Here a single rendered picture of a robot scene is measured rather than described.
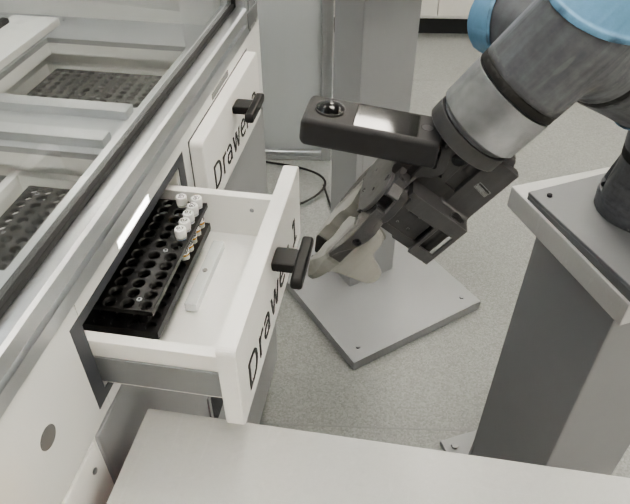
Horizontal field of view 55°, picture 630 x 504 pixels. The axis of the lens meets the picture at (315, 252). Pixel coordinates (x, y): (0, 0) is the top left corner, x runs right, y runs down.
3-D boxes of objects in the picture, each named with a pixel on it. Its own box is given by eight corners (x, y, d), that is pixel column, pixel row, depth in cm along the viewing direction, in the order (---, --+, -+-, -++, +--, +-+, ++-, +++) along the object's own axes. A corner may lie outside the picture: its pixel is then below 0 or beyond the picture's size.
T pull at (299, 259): (314, 244, 65) (314, 234, 65) (301, 292, 60) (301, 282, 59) (281, 240, 66) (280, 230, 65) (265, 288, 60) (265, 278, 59)
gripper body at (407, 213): (421, 271, 55) (523, 188, 48) (345, 220, 53) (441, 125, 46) (423, 220, 61) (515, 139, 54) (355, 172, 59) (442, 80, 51)
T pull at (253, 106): (265, 100, 91) (264, 91, 90) (252, 125, 85) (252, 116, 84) (241, 98, 91) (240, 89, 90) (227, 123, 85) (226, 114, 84)
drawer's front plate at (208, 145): (261, 113, 104) (257, 50, 97) (211, 214, 83) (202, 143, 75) (251, 112, 104) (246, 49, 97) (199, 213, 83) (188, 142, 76)
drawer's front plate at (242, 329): (300, 236, 79) (299, 163, 72) (244, 428, 57) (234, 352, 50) (287, 234, 79) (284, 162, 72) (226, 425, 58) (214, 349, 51)
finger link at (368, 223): (339, 272, 55) (404, 205, 50) (326, 263, 54) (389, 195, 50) (342, 243, 59) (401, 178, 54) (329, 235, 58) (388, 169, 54)
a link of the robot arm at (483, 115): (481, 81, 43) (477, 37, 49) (437, 126, 46) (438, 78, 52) (556, 142, 45) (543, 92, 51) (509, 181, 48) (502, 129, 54)
